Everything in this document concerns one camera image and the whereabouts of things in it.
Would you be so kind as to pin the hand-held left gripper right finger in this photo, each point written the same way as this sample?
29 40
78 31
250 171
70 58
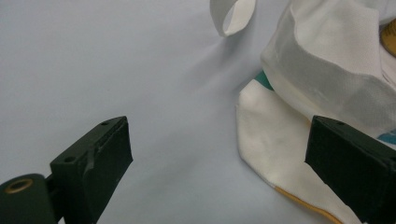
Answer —
355 161

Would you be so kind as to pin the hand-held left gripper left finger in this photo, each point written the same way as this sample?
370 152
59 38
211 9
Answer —
99 155

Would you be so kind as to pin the white canvas tote bag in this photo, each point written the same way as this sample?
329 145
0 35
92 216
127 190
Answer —
327 46

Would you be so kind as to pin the pale blue table cover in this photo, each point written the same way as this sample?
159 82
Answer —
93 62

